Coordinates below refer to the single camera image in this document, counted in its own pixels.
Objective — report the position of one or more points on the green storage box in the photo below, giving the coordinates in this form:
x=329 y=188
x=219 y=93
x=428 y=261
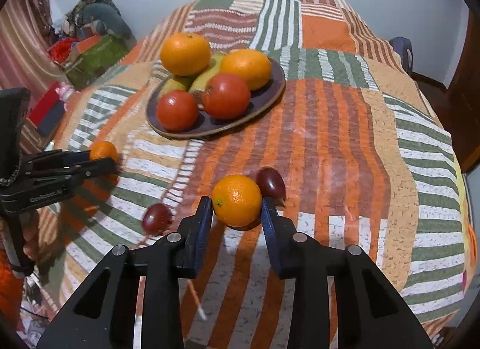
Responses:
x=95 y=61

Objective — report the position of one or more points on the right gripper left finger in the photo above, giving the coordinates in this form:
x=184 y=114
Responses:
x=101 y=312

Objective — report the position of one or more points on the blue grey backpack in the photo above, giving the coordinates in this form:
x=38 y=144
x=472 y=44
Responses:
x=403 y=47

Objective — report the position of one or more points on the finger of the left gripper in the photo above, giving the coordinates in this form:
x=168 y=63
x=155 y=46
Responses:
x=70 y=177
x=54 y=159

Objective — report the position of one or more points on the purple ceramic plate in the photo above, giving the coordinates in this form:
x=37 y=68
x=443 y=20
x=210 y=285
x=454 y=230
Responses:
x=261 y=100

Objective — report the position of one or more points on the grey green plush pillow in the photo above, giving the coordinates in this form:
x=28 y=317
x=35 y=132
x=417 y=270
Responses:
x=106 y=20

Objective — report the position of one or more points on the small mandarin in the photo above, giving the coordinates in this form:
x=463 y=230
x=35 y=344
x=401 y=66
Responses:
x=102 y=150
x=236 y=200

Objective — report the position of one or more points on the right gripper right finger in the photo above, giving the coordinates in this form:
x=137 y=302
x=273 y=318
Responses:
x=370 y=311

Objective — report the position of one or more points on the large red tomato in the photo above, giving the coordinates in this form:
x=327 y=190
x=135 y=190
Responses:
x=226 y=97

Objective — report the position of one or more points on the pink toy figure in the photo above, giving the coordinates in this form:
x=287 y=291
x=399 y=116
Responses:
x=64 y=91

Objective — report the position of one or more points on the striped patchwork blanket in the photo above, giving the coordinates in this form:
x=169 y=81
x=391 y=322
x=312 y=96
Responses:
x=363 y=155

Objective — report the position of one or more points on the large orange with dimple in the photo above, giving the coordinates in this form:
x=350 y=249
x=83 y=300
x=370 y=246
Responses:
x=185 y=54

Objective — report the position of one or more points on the large orange with sticker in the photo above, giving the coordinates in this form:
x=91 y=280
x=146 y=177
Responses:
x=250 y=65

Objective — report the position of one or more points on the red box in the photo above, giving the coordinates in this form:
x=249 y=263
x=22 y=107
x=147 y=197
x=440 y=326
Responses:
x=48 y=112

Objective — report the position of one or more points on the small red tomato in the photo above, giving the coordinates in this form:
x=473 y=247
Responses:
x=177 y=111

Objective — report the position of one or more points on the dark red grape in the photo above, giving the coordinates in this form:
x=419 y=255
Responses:
x=271 y=184
x=156 y=219

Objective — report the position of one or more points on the person left hand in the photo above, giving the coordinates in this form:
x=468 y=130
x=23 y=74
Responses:
x=30 y=230

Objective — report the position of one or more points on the striped pink curtain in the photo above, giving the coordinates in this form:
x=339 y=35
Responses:
x=26 y=36

